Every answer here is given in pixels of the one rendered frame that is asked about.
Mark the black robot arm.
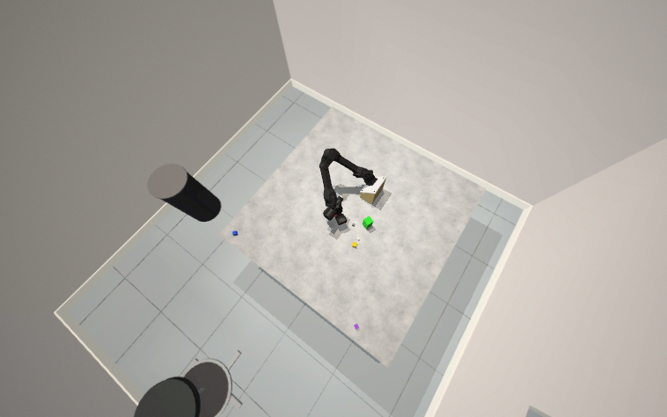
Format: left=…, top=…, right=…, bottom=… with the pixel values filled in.
left=319, top=148, right=378, bottom=221

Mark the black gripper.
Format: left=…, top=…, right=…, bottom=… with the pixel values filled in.
left=335, top=207, right=347, bottom=225

